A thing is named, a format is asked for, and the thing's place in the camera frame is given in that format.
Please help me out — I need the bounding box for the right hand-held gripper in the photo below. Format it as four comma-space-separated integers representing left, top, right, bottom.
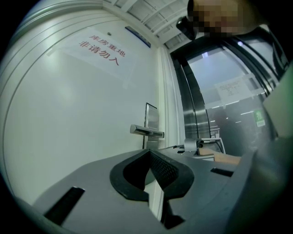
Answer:
184, 137, 227, 160

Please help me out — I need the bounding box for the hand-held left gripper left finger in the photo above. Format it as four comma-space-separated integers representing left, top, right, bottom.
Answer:
34, 148, 167, 230

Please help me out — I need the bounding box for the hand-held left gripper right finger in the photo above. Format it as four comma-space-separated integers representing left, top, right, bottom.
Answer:
150, 149, 240, 230

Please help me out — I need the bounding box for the silver door lock plate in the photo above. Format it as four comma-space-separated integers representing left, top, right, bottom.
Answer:
143, 102, 159, 149

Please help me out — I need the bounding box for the person's right forearm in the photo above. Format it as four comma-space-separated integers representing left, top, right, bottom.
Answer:
198, 148, 242, 165

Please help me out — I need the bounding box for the white door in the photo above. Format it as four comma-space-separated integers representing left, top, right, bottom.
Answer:
4, 13, 162, 206

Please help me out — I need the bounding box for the white paper notice on glass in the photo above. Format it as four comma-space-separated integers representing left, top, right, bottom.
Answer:
214, 76, 254, 104

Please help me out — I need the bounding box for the green sticker sign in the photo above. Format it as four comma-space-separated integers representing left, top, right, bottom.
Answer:
253, 109, 266, 128

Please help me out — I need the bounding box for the white paper sign red text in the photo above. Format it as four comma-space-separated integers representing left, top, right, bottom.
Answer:
47, 27, 138, 90

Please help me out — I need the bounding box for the person's head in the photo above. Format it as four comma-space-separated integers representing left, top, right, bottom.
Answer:
187, 0, 272, 40

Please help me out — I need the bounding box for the silver door lever handle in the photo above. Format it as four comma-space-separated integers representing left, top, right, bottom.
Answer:
130, 124, 165, 138

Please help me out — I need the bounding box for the glass door with steel frame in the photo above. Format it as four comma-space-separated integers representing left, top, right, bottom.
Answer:
170, 37, 281, 158

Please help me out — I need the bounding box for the white door frame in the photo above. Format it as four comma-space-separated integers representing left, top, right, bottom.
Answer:
157, 44, 186, 149

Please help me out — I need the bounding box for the black head-worn camera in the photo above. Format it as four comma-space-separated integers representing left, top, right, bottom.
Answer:
175, 15, 198, 41

